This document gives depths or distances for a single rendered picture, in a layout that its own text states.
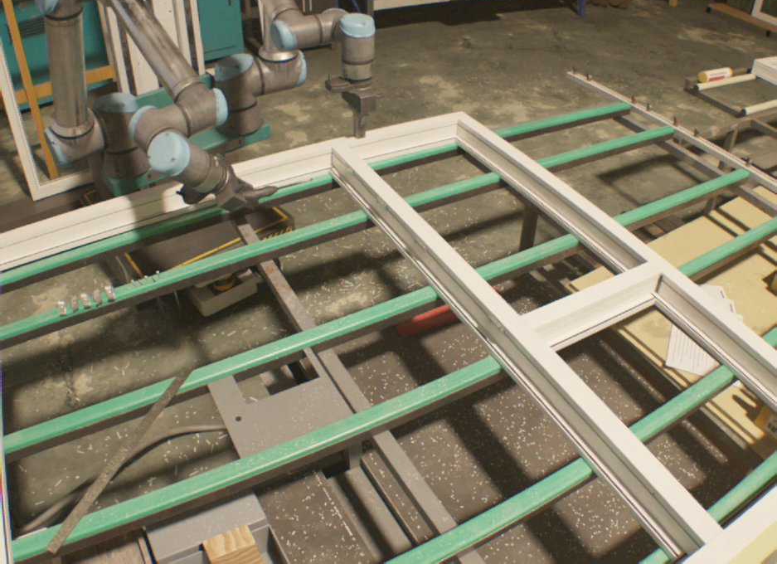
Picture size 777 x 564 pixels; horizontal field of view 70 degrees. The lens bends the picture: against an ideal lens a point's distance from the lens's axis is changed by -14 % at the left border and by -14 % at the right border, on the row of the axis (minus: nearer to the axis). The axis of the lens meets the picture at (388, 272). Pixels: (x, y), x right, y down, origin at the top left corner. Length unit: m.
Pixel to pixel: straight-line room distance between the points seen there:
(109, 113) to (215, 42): 3.27
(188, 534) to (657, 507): 0.84
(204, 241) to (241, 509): 1.50
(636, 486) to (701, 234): 1.30
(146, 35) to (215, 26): 3.72
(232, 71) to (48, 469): 1.57
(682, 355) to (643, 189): 2.13
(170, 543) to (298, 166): 1.06
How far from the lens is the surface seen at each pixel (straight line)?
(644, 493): 1.07
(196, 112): 1.49
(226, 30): 5.40
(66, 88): 2.01
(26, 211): 3.77
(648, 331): 1.75
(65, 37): 1.89
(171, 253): 2.54
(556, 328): 1.27
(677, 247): 2.11
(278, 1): 1.83
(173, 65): 1.58
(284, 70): 2.40
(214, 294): 2.59
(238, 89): 2.37
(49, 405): 2.58
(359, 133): 1.82
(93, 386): 2.57
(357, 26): 1.68
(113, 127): 2.21
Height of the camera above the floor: 1.75
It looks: 39 degrees down
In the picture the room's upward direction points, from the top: straight up
